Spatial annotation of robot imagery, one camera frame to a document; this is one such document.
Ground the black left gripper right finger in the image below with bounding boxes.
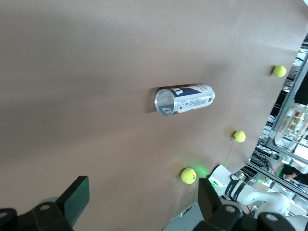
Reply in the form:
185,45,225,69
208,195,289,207
194,178,258,231

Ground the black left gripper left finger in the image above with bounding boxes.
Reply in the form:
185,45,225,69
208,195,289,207
16,176,90,231

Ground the white blue tennis ball can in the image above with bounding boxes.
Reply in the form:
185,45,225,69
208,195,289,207
154,83,216,117

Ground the yellow tennis ball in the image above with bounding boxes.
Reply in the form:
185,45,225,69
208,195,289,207
232,130,247,143
180,167,197,185
272,64,287,78

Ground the person in dark clothes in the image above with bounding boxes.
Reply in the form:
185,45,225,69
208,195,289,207
280,163,308,187

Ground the brown table cover sheet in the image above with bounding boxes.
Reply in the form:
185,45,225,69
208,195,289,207
0,0,308,231

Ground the aluminium frame profile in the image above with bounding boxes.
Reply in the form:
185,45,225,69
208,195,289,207
269,69,308,154

